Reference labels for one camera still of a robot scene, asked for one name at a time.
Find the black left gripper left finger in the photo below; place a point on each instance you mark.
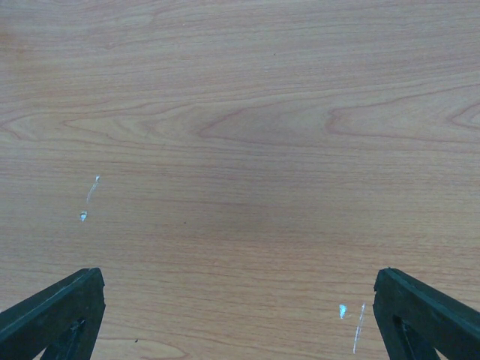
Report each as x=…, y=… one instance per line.
x=59, y=322

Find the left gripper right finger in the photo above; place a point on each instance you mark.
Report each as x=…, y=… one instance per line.
x=417, y=321

